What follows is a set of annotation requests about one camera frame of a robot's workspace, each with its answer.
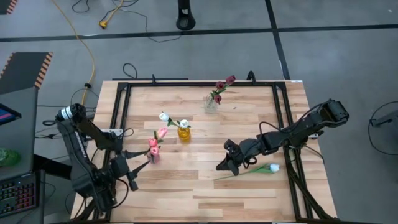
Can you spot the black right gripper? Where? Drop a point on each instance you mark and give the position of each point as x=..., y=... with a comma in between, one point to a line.
x=241, y=151

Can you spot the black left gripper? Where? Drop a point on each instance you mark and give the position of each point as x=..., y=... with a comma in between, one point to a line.
x=122, y=168

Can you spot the pink artificial tulip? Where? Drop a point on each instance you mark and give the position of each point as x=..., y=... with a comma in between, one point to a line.
x=154, y=151
x=152, y=142
x=162, y=132

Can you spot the dark red artificial tulip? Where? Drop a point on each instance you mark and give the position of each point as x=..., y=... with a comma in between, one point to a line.
x=219, y=85
x=230, y=79
x=217, y=98

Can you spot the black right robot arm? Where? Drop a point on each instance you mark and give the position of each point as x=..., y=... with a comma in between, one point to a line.
x=311, y=124

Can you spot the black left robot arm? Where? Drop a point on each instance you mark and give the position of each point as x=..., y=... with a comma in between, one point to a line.
x=84, y=174

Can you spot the purple glass vase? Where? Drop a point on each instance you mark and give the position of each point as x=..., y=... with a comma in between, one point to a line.
x=154, y=160

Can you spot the yellow glass vase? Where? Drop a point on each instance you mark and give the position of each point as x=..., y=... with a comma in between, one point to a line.
x=184, y=134

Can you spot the clear glass vase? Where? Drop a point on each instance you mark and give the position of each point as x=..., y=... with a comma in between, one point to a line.
x=211, y=107

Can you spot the thin black bar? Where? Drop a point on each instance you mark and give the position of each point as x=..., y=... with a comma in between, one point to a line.
x=149, y=79

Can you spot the grey side desk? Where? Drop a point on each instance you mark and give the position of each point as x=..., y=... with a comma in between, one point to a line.
x=18, y=140

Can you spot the backlit black keyboard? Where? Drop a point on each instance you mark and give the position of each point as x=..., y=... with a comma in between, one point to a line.
x=18, y=196

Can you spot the green plastic bottle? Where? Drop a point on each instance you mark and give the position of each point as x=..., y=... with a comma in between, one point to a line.
x=9, y=157

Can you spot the black framed computer monitor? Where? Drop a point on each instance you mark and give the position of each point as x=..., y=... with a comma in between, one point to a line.
x=7, y=114

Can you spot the large black striped-edge floor mat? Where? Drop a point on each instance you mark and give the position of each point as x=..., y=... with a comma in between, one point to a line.
x=21, y=70

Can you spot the black round stand base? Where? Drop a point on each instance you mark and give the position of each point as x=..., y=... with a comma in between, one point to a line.
x=186, y=18

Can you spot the grey stand foot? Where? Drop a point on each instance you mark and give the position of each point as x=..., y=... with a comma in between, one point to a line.
x=384, y=119

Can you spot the small black striped-edge floor mat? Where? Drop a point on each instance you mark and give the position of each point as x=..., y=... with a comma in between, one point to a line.
x=7, y=5

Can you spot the black metal table frame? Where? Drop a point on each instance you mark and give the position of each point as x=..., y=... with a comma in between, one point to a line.
x=202, y=84

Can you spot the black clamp bracket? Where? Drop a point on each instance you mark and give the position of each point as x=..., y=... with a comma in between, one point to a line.
x=251, y=76

